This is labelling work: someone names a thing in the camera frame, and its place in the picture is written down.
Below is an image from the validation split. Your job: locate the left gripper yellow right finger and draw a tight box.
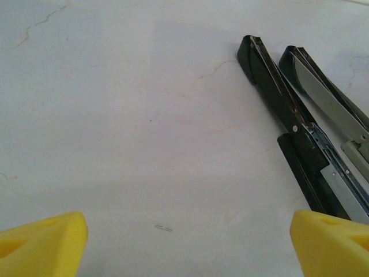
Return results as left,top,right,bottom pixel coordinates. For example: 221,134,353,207
289,209,369,277

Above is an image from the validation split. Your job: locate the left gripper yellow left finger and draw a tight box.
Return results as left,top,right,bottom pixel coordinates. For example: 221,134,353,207
0,211,88,277

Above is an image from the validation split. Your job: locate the grey and black stapler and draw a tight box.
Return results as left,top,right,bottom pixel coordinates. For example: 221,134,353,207
278,45,369,184

